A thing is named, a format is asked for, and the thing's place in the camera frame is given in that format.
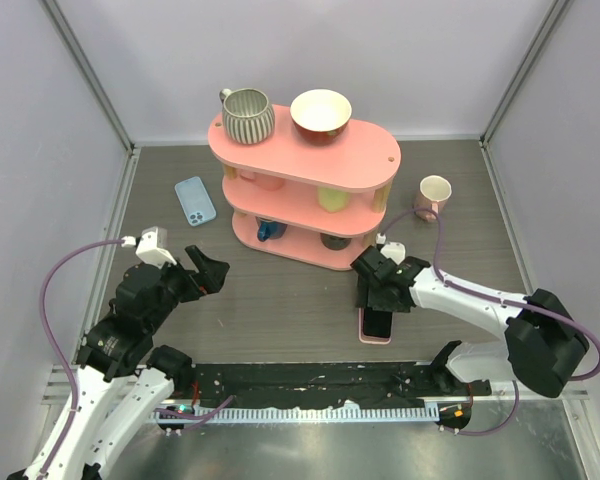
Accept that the yellow-green cup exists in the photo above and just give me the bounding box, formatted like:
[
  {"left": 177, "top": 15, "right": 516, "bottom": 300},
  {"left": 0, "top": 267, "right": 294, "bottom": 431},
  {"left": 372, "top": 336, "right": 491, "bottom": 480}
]
[{"left": 317, "top": 187, "right": 350, "bottom": 213}]

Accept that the light blue phone case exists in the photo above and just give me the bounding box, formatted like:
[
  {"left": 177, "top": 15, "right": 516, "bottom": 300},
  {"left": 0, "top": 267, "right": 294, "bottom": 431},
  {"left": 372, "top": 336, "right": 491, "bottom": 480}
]
[{"left": 174, "top": 176, "right": 217, "bottom": 227}]

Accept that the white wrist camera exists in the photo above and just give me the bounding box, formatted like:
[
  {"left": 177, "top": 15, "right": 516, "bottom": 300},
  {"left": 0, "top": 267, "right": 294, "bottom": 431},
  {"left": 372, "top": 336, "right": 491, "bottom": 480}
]
[
  {"left": 376, "top": 233, "right": 406, "bottom": 265},
  {"left": 121, "top": 226, "right": 177, "bottom": 269}
]

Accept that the purple smartphone black screen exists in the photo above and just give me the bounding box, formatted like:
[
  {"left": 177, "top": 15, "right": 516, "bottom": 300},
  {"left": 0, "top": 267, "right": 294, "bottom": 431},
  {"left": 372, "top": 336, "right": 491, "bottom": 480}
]
[{"left": 361, "top": 308, "right": 393, "bottom": 341}]

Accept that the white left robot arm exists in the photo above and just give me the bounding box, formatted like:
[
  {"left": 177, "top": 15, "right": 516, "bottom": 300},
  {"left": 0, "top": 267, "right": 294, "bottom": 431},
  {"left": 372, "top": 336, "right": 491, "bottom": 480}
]
[{"left": 10, "top": 231, "right": 230, "bottom": 479}]

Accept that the pink cup on shelf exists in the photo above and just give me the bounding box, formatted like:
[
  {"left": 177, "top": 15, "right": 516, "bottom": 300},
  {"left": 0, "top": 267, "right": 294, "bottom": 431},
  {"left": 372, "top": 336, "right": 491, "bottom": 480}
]
[{"left": 239, "top": 170, "right": 285, "bottom": 191}]

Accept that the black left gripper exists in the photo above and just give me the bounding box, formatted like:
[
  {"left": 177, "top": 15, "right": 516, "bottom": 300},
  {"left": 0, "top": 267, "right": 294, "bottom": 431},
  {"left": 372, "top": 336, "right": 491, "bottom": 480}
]
[{"left": 146, "top": 244, "right": 229, "bottom": 330}]

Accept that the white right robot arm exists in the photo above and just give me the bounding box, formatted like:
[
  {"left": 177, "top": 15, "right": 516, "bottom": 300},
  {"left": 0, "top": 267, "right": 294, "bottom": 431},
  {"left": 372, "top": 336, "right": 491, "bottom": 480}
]
[{"left": 351, "top": 247, "right": 589, "bottom": 398}]

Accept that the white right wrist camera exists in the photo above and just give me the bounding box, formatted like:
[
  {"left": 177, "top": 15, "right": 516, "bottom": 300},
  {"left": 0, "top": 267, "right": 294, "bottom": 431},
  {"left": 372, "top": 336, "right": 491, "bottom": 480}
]
[{"left": 376, "top": 233, "right": 406, "bottom": 265}]

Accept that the red bowl white inside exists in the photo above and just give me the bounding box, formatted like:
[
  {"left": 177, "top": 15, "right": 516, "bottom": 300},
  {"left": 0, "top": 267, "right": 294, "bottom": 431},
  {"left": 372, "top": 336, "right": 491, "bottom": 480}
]
[{"left": 290, "top": 89, "right": 352, "bottom": 146}]

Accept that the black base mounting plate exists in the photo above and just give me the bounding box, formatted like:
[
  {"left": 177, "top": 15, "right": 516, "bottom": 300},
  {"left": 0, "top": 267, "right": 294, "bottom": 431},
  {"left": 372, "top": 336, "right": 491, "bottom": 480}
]
[{"left": 165, "top": 362, "right": 492, "bottom": 410}]

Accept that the pink three-tier wooden shelf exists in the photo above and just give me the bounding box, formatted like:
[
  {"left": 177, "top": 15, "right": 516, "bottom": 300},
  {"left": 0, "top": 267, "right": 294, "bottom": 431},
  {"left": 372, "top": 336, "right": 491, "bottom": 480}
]
[{"left": 207, "top": 105, "right": 401, "bottom": 271}]

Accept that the white slotted cable duct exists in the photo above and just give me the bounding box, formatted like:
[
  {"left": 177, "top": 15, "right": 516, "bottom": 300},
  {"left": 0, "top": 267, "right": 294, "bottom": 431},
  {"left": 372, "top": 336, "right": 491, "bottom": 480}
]
[{"left": 149, "top": 404, "right": 440, "bottom": 425}]

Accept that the blue mug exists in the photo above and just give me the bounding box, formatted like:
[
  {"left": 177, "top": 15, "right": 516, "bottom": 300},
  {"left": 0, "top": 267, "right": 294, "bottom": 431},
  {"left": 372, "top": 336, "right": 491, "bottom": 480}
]
[{"left": 256, "top": 218, "right": 287, "bottom": 242}]

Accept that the dark teal mug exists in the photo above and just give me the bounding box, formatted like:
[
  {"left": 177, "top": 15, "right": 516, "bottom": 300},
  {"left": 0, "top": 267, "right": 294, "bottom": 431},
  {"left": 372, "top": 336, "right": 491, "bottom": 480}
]
[{"left": 320, "top": 233, "right": 352, "bottom": 251}]

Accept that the grey striped mug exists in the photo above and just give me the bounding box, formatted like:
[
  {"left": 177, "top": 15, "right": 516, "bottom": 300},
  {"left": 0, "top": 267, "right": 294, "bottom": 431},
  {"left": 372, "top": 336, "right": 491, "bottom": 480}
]
[{"left": 219, "top": 88, "right": 275, "bottom": 145}]

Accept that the pink phone case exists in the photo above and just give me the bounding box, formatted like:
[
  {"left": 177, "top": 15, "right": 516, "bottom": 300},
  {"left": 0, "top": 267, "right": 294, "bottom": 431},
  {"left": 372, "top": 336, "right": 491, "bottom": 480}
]
[{"left": 358, "top": 308, "right": 391, "bottom": 345}]

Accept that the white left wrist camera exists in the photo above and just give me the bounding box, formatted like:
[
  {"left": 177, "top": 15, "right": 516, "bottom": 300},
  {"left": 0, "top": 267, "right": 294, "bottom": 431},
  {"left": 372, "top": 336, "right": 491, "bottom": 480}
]
[{"left": 121, "top": 226, "right": 177, "bottom": 269}]

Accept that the pink mug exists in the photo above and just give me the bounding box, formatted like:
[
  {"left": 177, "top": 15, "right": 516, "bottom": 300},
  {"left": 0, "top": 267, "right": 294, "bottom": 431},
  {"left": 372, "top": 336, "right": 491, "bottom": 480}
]
[{"left": 413, "top": 175, "right": 452, "bottom": 222}]

